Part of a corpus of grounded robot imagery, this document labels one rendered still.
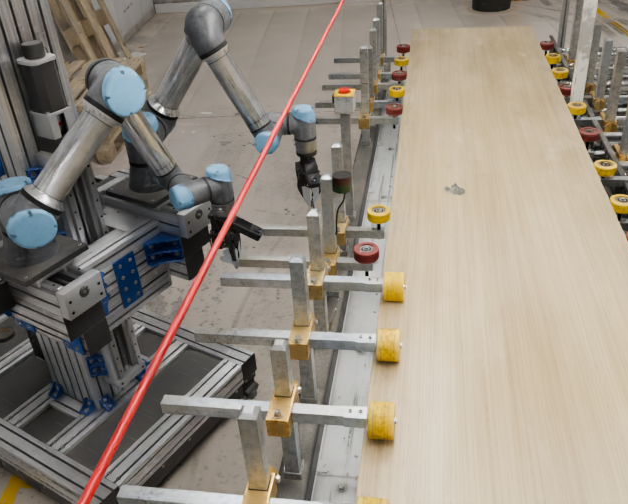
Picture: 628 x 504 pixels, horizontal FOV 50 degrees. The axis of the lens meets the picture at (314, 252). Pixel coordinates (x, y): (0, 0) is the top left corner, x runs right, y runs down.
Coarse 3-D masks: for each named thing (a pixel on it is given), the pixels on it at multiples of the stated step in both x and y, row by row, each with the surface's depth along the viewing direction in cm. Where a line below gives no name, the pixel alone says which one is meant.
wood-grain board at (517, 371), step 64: (448, 64) 365; (512, 64) 358; (448, 128) 291; (512, 128) 286; (576, 128) 282; (512, 192) 238; (576, 192) 235; (448, 256) 206; (512, 256) 204; (576, 256) 202; (384, 320) 182; (448, 320) 180; (512, 320) 178; (576, 320) 177; (384, 384) 161; (448, 384) 160; (512, 384) 158; (576, 384) 157; (384, 448) 145; (448, 448) 144; (512, 448) 143; (576, 448) 142
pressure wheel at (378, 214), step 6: (372, 210) 233; (378, 210) 232; (384, 210) 232; (372, 216) 230; (378, 216) 229; (384, 216) 230; (372, 222) 232; (378, 222) 231; (384, 222) 231; (378, 228) 236
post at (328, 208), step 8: (328, 176) 204; (320, 184) 205; (328, 184) 205; (328, 192) 206; (328, 200) 208; (328, 208) 209; (328, 216) 211; (328, 224) 212; (328, 232) 214; (328, 240) 215; (328, 248) 217; (336, 248) 220
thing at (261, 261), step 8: (240, 256) 222; (248, 256) 221; (256, 256) 221; (264, 256) 221; (272, 256) 220; (280, 256) 220; (288, 256) 220; (240, 264) 221; (248, 264) 221; (256, 264) 220; (264, 264) 220; (272, 264) 219; (280, 264) 219; (288, 264) 218; (344, 264) 215; (352, 264) 214; (360, 264) 214; (368, 264) 213
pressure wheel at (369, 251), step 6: (360, 246) 214; (366, 246) 212; (372, 246) 213; (354, 252) 211; (360, 252) 210; (366, 252) 210; (372, 252) 210; (378, 252) 211; (354, 258) 213; (360, 258) 210; (366, 258) 209; (372, 258) 210; (378, 258) 212
